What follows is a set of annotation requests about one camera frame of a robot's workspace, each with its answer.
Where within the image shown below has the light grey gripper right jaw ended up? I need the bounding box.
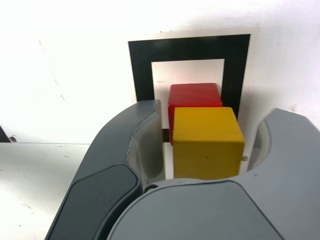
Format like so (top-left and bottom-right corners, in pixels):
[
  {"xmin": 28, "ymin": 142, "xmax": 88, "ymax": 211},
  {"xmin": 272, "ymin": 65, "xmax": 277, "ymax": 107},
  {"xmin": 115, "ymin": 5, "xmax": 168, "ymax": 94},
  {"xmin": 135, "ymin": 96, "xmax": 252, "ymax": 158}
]
[{"xmin": 106, "ymin": 107, "xmax": 320, "ymax": 240}]

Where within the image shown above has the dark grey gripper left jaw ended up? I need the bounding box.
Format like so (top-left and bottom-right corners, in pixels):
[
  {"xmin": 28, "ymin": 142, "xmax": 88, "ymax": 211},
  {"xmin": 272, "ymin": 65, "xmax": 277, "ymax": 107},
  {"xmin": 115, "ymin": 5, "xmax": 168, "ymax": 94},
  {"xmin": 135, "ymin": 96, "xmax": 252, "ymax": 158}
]
[{"xmin": 46, "ymin": 99, "xmax": 167, "ymax": 240}]

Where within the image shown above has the yellow cube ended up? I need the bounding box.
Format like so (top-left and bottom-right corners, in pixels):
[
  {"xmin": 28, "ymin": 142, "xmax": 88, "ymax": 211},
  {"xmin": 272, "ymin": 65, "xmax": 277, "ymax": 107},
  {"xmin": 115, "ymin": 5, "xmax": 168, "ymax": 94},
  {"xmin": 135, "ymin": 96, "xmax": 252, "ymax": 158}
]
[{"xmin": 171, "ymin": 106, "xmax": 245, "ymax": 181}]

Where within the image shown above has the red cube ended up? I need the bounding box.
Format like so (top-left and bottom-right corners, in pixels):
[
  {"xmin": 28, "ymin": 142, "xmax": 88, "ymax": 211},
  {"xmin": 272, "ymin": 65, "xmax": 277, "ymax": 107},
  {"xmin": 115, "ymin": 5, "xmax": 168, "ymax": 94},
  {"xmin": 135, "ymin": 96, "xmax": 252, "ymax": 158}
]
[{"xmin": 167, "ymin": 82, "xmax": 224, "ymax": 146}]

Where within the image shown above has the black tape square outline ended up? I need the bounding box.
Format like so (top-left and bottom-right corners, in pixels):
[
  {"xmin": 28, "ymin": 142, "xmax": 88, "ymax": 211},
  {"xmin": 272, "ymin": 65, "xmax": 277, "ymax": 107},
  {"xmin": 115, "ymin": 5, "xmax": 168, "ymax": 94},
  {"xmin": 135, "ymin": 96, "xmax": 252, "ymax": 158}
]
[{"xmin": 127, "ymin": 33, "xmax": 252, "ymax": 145}]

